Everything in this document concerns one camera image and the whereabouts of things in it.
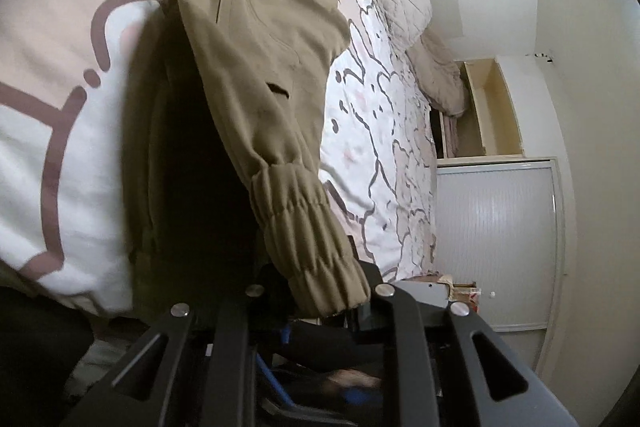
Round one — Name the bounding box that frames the khaki jacket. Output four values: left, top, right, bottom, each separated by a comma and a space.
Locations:
122, 0, 370, 321

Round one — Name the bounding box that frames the white wardrobe door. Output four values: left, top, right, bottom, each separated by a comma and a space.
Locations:
434, 160, 564, 333

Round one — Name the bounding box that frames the wooden shelf right side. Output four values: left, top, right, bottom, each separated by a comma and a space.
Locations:
430, 58, 524, 164

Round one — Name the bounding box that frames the beige fuzzy pillow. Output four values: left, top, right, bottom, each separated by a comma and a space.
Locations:
407, 26, 469, 118

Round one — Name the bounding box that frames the bear pattern bed blanket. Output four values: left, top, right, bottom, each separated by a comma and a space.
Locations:
1, 0, 436, 319

